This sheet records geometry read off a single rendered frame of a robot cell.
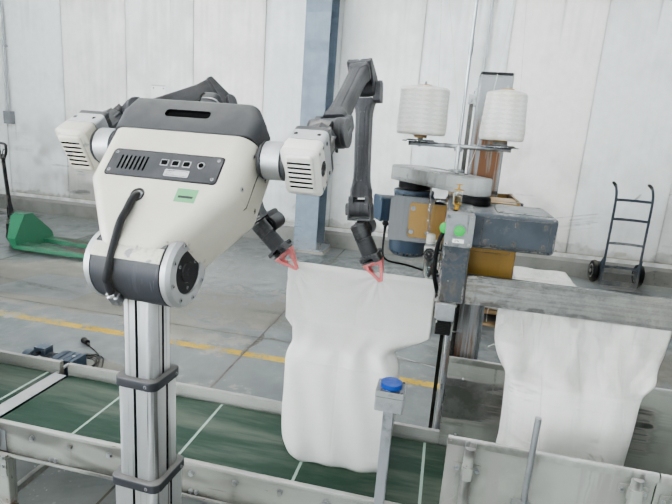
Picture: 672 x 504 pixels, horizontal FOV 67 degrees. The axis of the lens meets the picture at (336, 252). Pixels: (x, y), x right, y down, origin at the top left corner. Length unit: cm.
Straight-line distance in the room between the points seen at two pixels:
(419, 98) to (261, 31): 556
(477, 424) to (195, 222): 139
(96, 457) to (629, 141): 621
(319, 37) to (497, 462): 554
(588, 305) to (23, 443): 200
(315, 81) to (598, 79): 324
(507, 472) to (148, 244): 110
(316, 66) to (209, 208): 537
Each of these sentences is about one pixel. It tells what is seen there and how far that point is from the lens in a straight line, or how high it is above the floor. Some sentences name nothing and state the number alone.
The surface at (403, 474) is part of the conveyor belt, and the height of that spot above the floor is 38.
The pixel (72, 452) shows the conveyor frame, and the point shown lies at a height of 35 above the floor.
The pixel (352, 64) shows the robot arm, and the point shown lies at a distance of 164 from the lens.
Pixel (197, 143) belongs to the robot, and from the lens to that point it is 124.
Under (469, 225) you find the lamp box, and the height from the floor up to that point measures 130.
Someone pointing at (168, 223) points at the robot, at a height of 131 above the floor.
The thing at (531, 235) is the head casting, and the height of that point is 129.
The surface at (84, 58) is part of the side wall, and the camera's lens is 839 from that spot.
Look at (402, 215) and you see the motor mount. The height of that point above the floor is 125.
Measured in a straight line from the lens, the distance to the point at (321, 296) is 174.
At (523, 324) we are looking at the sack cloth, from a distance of 172.
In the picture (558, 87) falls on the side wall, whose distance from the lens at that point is 674.
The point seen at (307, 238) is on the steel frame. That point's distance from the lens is 651.
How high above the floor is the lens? 152
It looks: 13 degrees down
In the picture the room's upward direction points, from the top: 4 degrees clockwise
